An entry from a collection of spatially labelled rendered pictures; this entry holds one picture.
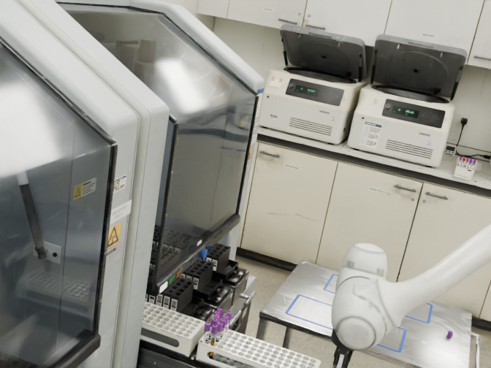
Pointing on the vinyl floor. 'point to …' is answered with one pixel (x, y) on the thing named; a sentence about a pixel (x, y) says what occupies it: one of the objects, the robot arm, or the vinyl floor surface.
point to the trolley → (310, 303)
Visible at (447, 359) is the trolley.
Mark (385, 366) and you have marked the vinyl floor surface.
